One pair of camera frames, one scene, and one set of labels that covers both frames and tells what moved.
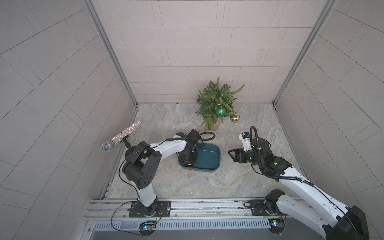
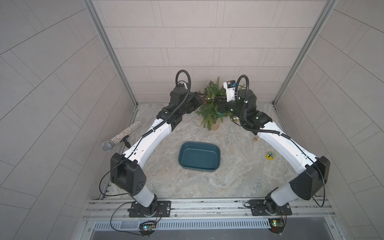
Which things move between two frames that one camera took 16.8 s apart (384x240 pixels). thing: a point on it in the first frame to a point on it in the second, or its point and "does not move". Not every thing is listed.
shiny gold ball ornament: [235, 117] does not move
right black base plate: [258, 208] does not move
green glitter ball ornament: [221, 111] does not move
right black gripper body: [250, 157] to [234, 107]
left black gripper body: [190, 157] to [191, 103]
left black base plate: [163, 210] does not move
